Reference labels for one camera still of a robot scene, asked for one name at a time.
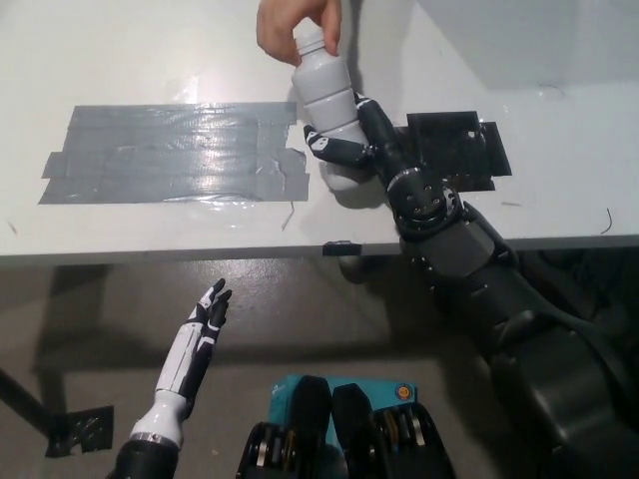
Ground white plastic bottle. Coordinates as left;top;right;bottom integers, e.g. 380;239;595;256
290;21;374;193

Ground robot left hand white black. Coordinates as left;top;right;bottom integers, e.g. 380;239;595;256
130;278;235;447

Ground small black tape strip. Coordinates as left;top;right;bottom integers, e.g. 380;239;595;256
321;239;362;258

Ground dark grey table leg tube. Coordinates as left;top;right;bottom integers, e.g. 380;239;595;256
337;255;373;285

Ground black floor tape patch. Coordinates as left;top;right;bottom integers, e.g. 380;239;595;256
44;405;116;459

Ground teal box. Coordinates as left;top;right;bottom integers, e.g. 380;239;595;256
268;376;418;443

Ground black diagonal table leg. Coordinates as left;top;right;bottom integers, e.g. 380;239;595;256
0;366;67;443

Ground grey duct tape patch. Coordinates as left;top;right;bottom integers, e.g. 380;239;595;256
38;101;311;206

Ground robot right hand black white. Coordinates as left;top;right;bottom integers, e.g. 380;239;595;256
303;91;425;184

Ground black tape square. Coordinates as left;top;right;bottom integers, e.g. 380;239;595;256
392;111;514;194

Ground black robot body blocks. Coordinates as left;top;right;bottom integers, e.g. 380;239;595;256
237;374;456;479

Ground person bare hand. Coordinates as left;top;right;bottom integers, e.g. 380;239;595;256
256;0;343;64

